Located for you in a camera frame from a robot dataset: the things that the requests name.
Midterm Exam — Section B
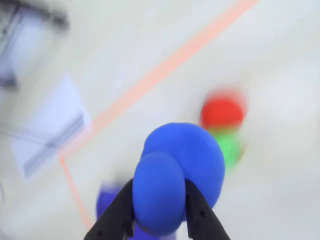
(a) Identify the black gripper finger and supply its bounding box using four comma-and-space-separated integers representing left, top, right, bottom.
184, 178, 232, 240
83, 178, 138, 240

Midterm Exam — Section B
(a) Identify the blue rubber duck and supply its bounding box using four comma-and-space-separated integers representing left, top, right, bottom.
133, 122, 226, 238

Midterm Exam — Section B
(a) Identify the blue plastic box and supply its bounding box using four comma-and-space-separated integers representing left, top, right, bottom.
96, 181, 178, 240

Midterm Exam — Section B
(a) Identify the green rubber duck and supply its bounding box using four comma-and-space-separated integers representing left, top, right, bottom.
209, 126, 247, 168

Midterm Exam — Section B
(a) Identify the red rubber duck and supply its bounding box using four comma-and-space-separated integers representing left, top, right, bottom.
199, 88, 248, 131

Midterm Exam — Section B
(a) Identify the orange tape strip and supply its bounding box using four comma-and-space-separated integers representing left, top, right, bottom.
59, 0, 261, 155
59, 151, 95, 232

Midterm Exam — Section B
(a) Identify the white barcode label paper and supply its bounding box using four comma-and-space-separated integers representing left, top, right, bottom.
9, 72, 93, 181

